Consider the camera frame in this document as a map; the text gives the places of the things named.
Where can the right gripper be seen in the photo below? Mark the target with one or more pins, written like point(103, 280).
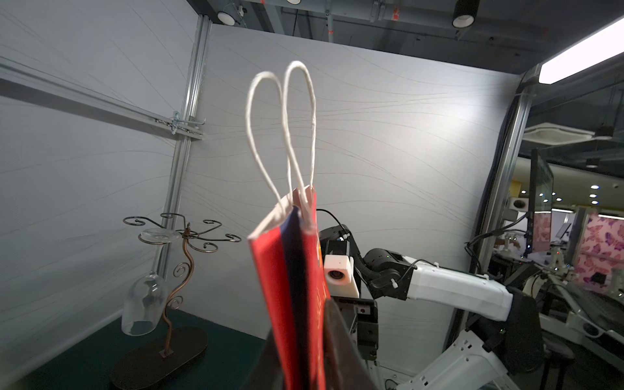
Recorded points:
point(339, 240)

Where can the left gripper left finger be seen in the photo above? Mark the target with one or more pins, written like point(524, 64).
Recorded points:
point(267, 374)

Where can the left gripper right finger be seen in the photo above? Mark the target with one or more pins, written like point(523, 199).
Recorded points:
point(343, 365)

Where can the red paper bag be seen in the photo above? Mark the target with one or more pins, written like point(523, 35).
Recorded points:
point(286, 251)

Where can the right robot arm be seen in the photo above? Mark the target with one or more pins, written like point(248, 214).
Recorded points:
point(502, 335)

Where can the scrolled metal glass rack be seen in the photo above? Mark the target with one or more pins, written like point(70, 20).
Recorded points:
point(158, 361)

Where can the wine glass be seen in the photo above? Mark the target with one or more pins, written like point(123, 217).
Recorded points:
point(148, 295)

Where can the rightmost metal hook clamp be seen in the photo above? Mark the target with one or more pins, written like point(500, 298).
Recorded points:
point(178, 125)

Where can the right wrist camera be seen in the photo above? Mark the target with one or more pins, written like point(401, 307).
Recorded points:
point(340, 276)

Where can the horizontal aluminium rail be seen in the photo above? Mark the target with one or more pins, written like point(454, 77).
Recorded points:
point(27, 84)

